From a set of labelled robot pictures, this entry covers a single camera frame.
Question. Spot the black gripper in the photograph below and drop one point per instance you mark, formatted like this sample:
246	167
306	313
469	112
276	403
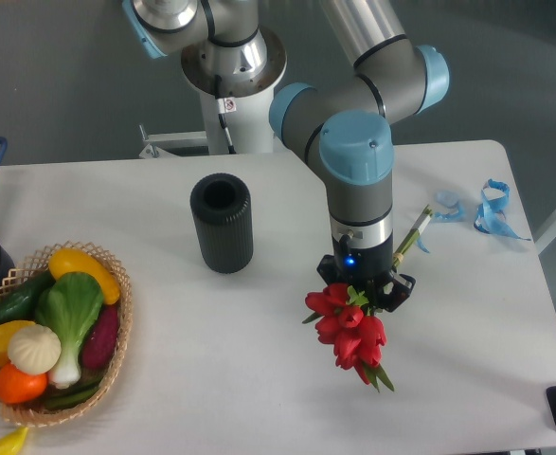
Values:
369	270

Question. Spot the red tulip bouquet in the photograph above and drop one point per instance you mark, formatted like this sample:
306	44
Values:
343	318

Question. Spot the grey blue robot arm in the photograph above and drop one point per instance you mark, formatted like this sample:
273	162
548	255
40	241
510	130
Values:
343	136

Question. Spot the blue ribbon strip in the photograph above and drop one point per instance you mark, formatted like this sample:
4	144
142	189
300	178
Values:
452	211

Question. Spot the blue ribbon loop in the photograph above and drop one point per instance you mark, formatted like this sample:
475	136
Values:
490	215

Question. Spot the black ribbed vase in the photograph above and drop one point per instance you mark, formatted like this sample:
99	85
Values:
222	214

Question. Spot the purple sweet potato toy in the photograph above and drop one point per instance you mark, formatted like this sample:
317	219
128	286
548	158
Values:
99	347

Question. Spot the green bok choy toy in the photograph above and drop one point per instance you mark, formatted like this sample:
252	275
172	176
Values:
69	309

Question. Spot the woven bamboo basket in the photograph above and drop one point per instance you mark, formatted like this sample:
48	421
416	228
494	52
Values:
35	415

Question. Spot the green bean pod toy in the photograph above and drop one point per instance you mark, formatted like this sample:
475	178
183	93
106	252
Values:
71	397

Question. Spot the white steamed bun toy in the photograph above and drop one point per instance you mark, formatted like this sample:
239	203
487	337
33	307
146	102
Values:
34	349

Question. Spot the green cucumber toy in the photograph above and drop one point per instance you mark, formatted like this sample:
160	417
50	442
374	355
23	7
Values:
20	303

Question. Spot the orange toy fruit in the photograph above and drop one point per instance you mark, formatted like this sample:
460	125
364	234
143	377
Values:
17	387

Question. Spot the yellow banana toy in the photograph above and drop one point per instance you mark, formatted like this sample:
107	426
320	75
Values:
13	443

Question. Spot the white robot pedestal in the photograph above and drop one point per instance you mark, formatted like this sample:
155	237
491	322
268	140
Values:
236	86

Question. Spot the white metal floor bracket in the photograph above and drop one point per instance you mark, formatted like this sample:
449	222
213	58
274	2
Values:
173	144

